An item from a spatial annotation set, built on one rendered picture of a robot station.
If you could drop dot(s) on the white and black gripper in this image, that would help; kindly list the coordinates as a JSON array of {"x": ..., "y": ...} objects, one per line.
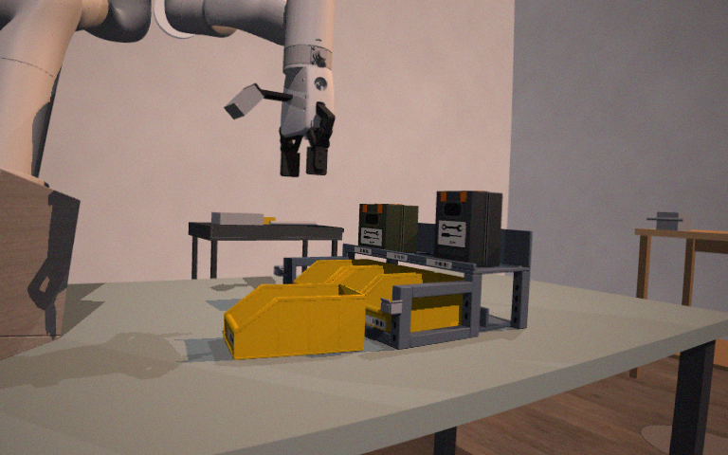
[{"x": 299, "y": 116}]

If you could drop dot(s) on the dark grey tool case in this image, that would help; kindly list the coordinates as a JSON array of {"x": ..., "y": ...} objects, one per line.
[{"x": 468, "y": 227}]

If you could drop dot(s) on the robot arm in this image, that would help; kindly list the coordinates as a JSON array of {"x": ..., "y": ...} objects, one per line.
[{"x": 33, "y": 45}]

